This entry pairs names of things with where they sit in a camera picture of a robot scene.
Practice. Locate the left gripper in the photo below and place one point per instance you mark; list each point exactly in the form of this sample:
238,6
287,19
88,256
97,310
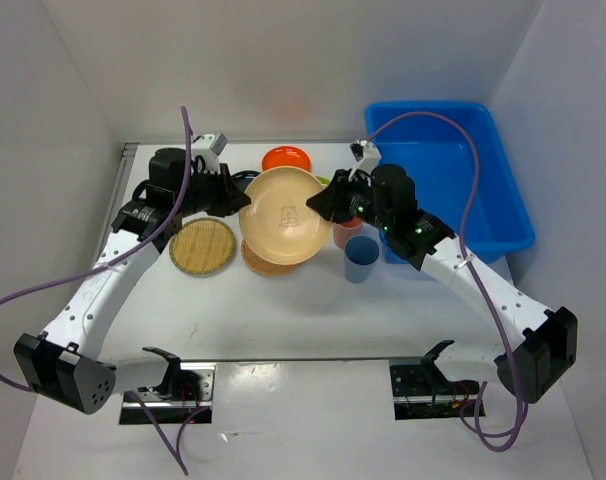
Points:
234,197

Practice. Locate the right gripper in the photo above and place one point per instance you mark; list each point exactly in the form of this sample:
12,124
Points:
330,202

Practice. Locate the pink cup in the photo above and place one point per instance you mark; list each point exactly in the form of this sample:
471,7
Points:
343,232

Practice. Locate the beige plate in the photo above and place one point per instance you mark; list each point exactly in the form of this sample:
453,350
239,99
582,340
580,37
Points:
278,225

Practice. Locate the light woven bamboo tray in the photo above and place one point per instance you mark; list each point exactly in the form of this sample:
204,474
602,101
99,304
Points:
202,247

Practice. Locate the orange plate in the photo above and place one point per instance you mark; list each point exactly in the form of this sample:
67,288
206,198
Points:
286,155

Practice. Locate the brown woven bamboo tray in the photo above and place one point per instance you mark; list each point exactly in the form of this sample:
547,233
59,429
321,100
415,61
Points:
262,267

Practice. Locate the black plate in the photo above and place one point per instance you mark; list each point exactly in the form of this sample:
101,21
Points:
242,179

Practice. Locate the green plate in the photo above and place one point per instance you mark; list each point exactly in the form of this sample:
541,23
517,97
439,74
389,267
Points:
323,181

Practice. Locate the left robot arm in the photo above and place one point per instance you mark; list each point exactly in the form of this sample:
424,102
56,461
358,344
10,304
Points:
62,362

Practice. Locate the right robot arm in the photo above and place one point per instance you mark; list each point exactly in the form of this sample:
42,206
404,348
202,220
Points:
536,344

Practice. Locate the blue plastic bin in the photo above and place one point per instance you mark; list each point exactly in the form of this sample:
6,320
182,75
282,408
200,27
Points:
430,140

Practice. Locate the blue cup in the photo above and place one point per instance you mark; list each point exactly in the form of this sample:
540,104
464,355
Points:
360,255

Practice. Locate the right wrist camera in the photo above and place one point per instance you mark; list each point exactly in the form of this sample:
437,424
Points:
366,155

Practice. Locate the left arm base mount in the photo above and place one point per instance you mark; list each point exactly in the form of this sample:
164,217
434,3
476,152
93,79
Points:
190,399

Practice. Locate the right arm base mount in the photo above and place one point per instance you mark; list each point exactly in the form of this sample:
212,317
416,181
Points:
419,393

